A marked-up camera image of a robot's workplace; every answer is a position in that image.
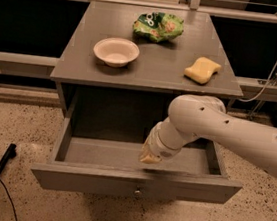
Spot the yellow sponge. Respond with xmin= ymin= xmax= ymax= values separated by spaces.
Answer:
xmin=184 ymin=57 xmax=221 ymax=85

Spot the green chip bag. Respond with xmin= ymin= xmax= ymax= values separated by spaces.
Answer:
xmin=132 ymin=12 xmax=184 ymax=43

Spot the grey drawer cabinet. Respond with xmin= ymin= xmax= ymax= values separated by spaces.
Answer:
xmin=43 ymin=0 xmax=253 ymax=159

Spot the white bowl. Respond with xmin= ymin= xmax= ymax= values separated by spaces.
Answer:
xmin=93 ymin=37 xmax=140 ymax=68

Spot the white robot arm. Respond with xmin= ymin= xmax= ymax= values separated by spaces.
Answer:
xmin=140 ymin=94 xmax=277 ymax=179

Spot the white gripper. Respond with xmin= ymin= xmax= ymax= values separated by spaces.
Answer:
xmin=139 ymin=118 xmax=199 ymax=164

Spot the grey top drawer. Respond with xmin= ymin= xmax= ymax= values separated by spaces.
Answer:
xmin=27 ymin=86 xmax=253 ymax=214

